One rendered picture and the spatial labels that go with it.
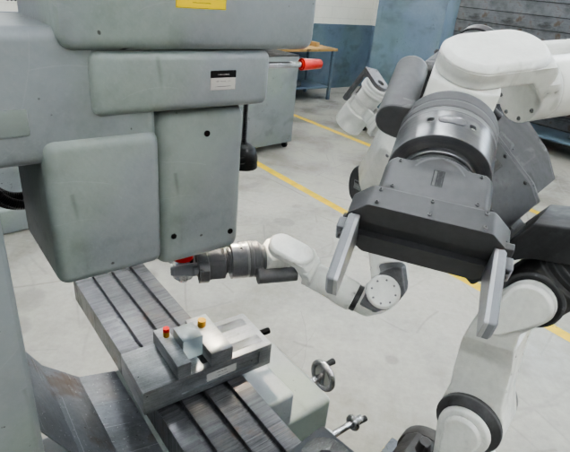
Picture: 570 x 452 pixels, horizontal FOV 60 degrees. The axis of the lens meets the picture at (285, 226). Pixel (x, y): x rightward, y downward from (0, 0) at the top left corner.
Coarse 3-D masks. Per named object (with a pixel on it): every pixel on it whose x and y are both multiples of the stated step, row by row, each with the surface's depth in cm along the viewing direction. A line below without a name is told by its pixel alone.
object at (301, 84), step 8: (304, 48) 805; (312, 48) 815; (320, 48) 825; (328, 48) 836; (336, 48) 847; (304, 80) 912; (328, 80) 872; (304, 88) 845; (312, 88) 856; (328, 88) 876; (328, 96) 883; (536, 128) 722; (544, 128) 727; (544, 136) 682; (552, 136) 686; (560, 136) 691; (568, 136) 695; (568, 144) 657
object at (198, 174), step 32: (160, 128) 86; (192, 128) 89; (224, 128) 93; (160, 160) 89; (192, 160) 92; (224, 160) 96; (160, 192) 91; (192, 192) 95; (224, 192) 100; (160, 224) 94; (192, 224) 98; (224, 224) 103; (160, 256) 98
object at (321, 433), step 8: (320, 432) 90; (328, 432) 90; (304, 440) 88; (312, 440) 87; (320, 440) 87; (328, 440) 87; (336, 440) 87; (296, 448) 86; (304, 448) 85; (312, 448) 85; (320, 448) 85; (328, 448) 85; (336, 448) 86; (344, 448) 86
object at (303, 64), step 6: (300, 60) 98; (306, 60) 98; (312, 60) 99; (318, 60) 100; (270, 66) 93; (276, 66) 94; (282, 66) 95; (288, 66) 96; (294, 66) 97; (300, 66) 98; (306, 66) 98; (312, 66) 99; (318, 66) 100
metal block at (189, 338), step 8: (176, 328) 120; (184, 328) 121; (192, 328) 121; (176, 336) 120; (184, 336) 118; (192, 336) 118; (200, 336) 119; (184, 344) 117; (192, 344) 118; (200, 344) 120; (192, 352) 119; (200, 352) 121
